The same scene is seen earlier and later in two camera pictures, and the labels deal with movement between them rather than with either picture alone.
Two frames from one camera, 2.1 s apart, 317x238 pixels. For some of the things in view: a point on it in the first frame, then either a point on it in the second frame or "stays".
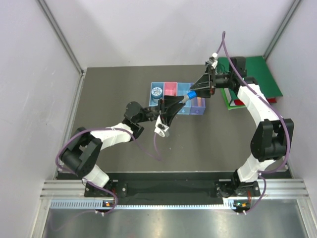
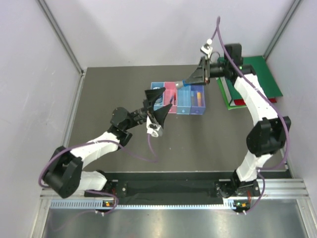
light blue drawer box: [183, 89] stays
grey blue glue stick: [190, 95] -> [180, 84]
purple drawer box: [197, 104] stays
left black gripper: [171, 108] -> [160, 113]
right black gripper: [203, 86] -> [201, 74]
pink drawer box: [171, 89] stays
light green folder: [228, 105] stays
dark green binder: [256, 68] stays
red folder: [238, 102] stays
